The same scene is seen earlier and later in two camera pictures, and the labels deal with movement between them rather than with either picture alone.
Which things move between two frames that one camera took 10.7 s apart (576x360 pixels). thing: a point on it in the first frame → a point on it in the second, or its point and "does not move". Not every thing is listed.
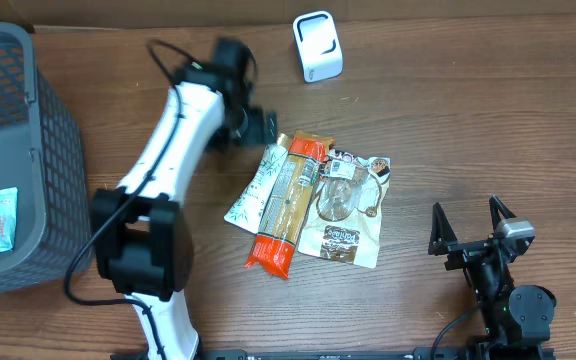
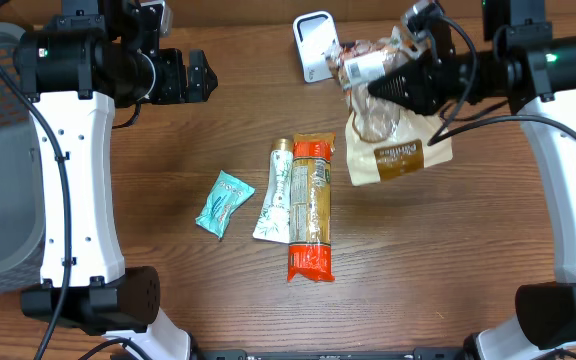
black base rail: x=442 y=354 does not move
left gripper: x=260 y=126 → x=184 y=76
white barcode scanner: x=318 y=45 does not move
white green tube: x=247 y=211 → x=274 y=221
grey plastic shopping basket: x=22 y=134 does not move
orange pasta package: x=286 y=207 → x=310 y=252
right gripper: x=469 y=252 → x=431 y=85
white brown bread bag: x=342 y=221 → x=384 y=137
